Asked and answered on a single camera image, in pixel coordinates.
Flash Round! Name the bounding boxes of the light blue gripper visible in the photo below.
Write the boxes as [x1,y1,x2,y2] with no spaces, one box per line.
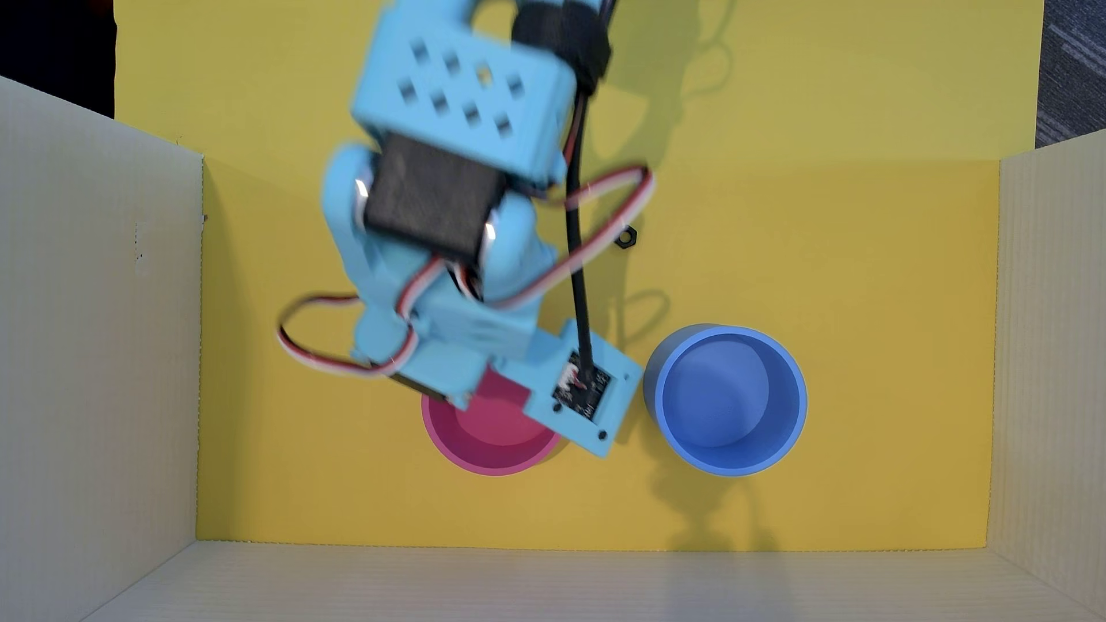
[350,276,541,411]

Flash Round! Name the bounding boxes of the white corrugated box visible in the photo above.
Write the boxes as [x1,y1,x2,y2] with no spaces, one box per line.
[0,76,1106,622]

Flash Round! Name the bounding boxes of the pink round cup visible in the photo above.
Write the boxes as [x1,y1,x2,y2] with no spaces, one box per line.
[421,367,572,477]

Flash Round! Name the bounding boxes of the blue round cup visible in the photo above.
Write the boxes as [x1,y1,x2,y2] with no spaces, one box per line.
[643,324,809,478]

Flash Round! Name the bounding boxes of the yellow paper mat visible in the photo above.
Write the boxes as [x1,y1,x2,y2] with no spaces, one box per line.
[113,0,1045,552]

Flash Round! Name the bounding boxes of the red white black servo cable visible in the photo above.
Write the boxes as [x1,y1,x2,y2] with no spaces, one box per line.
[276,255,450,378]
[449,164,655,314]

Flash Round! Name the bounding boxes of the black camera cable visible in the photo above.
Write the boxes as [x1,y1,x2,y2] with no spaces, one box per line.
[562,0,620,383]

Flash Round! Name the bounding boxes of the black velcro strap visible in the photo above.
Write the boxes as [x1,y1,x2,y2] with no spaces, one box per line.
[510,0,613,98]

